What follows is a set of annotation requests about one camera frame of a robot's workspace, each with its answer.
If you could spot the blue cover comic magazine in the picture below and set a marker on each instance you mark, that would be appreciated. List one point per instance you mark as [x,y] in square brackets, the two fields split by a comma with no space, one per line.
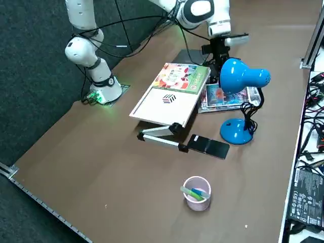
[215,97]

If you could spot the white folding reading stand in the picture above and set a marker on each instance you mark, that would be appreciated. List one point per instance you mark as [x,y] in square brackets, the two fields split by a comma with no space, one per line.
[164,108]

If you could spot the silver border magazine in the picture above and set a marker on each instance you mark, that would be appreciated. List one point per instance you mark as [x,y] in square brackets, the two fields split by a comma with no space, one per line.
[253,95]

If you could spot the grey closed laptop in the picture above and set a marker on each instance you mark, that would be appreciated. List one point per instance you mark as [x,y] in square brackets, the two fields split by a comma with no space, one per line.
[182,57]

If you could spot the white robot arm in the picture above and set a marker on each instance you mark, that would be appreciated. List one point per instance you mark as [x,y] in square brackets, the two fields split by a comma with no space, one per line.
[83,50]

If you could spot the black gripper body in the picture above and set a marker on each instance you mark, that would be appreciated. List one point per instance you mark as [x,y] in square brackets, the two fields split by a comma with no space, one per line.
[219,49]

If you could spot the aluminium profile post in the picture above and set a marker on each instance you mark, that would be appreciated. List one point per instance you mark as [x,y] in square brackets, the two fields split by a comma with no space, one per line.
[312,43]

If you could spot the green marker pen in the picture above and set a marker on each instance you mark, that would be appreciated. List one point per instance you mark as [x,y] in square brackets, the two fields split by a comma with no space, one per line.
[195,195]

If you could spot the metal table edge rail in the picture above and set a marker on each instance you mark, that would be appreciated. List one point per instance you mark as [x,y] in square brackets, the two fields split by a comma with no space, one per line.
[38,200]

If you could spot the black labelled power adapter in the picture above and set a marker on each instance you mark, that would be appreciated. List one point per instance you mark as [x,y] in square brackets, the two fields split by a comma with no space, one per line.
[306,197]

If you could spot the blue marker pen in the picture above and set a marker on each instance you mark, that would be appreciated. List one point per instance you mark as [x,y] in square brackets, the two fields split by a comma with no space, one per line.
[196,191]

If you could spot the pink mesh pen cup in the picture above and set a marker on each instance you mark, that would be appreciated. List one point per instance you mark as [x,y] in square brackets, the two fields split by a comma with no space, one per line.
[197,205]

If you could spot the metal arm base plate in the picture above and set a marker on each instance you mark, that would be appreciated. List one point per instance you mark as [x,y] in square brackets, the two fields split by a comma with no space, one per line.
[124,88]

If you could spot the blue desk lamp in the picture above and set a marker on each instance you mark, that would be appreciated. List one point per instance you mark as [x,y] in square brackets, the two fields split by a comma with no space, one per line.
[235,73]

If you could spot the black flip phone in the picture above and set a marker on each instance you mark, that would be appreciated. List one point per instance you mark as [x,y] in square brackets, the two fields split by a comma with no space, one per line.
[210,148]

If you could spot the green cover cookbook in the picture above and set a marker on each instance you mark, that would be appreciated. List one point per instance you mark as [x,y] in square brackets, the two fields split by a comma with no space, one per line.
[179,78]

